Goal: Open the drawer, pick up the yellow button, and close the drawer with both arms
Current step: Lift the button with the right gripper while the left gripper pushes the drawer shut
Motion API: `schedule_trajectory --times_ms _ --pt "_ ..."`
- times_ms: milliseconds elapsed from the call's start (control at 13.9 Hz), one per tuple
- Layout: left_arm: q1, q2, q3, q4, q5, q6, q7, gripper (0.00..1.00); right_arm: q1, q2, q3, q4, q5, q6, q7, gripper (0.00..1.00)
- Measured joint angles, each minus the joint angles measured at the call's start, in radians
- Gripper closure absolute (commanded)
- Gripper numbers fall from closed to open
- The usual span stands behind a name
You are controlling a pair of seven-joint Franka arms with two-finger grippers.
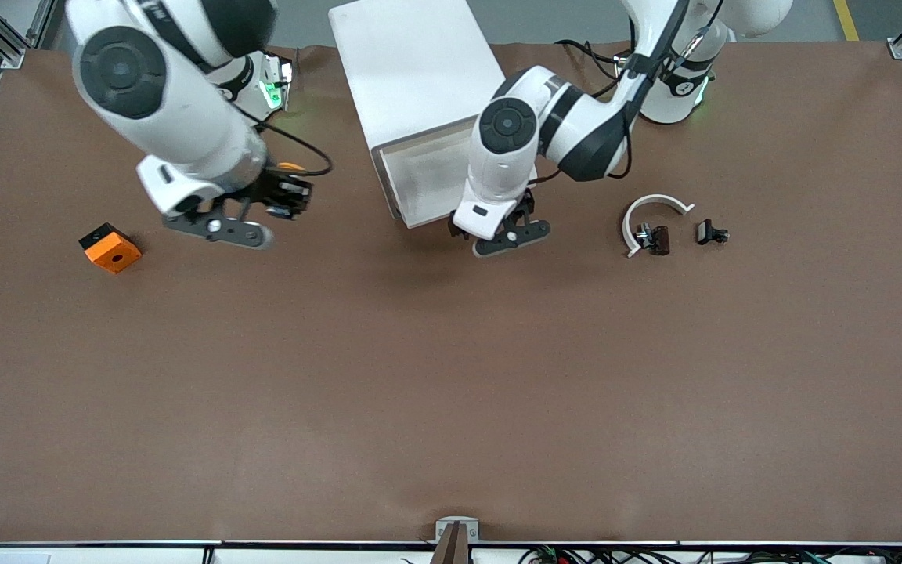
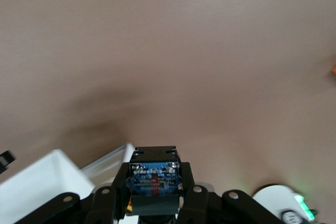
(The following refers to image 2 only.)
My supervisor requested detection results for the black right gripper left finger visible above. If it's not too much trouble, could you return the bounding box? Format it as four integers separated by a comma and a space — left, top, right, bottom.
15, 162, 132, 224

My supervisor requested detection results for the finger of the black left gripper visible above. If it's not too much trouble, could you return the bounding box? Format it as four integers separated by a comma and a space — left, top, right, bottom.
0, 150, 17, 175

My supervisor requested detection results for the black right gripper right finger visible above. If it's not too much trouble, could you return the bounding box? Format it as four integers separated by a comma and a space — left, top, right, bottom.
178, 161, 281, 224

